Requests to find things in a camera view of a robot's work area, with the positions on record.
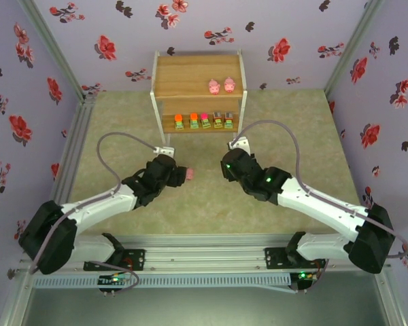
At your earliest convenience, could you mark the arm mauve cable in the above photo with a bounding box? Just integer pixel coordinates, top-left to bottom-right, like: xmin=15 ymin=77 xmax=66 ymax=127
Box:
xmin=29 ymin=132 xmax=164 ymax=295
xmin=231 ymin=120 xmax=408 ymax=293

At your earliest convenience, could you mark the wide aluminium base rail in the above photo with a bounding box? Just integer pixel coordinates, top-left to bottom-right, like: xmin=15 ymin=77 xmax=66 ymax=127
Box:
xmin=20 ymin=232 xmax=394 ymax=272

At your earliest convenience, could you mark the aluminium side rail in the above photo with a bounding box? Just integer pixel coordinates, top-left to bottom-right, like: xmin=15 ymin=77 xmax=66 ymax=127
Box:
xmin=40 ymin=94 xmax=98 ymax=240

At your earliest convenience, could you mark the aluminium corner post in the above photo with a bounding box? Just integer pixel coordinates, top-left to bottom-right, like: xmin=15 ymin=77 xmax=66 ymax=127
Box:
xmin=17 ymin=0 xmax=91 ymax=101
xmin=322 ymin=0 xmax=386 ymax=100

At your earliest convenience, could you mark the controller board green light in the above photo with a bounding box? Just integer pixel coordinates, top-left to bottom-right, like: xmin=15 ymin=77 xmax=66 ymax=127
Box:
xmin=97 ymin=273 xmax=132 ymax=296
xmin=290 ymin=270 xmax=320 ymax=293

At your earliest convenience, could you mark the two-tier wooden shelf white frame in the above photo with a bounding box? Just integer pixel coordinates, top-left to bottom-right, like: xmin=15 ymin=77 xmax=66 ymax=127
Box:
xmin=149 ymin=49 xmax=249 ymax=158

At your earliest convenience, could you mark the left arm mauve cable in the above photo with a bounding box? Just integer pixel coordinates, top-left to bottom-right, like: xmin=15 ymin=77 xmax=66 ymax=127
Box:
xmin=29 ymin=132 xmax=164 ymax=295

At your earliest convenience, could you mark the white slotted cable duct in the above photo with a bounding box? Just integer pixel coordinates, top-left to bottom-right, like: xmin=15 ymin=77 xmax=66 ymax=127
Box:
xmin=32 ymin=271 xmax=292 ymax=290

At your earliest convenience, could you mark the aluminium lower frame bar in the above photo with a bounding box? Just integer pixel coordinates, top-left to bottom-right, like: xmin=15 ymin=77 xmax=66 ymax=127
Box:
xmin=373 ymin=268 xmax=408 ymax=326
xmin=0 ymin=271 xmax=35 ymax=326

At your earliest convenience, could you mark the right arm mauve cable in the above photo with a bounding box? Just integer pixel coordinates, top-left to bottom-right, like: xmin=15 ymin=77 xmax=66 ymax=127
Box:
xmin=231 ymin=120 xmax=408 ymax=293

